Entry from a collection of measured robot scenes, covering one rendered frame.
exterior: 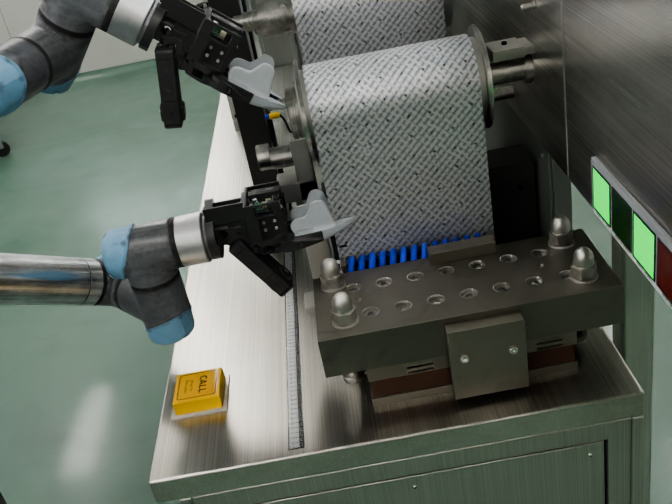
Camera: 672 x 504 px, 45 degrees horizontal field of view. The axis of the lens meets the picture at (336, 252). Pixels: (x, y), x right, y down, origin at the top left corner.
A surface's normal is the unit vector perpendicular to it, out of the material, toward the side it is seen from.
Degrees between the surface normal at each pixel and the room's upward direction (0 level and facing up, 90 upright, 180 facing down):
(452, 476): 90
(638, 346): 90
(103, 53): 90
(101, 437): 0
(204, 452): 0
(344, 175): 90
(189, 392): 0
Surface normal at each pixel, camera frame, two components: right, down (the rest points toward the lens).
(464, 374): 0.07, 0.48
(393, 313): -0.18, -0.86
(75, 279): 0.74, -0.12
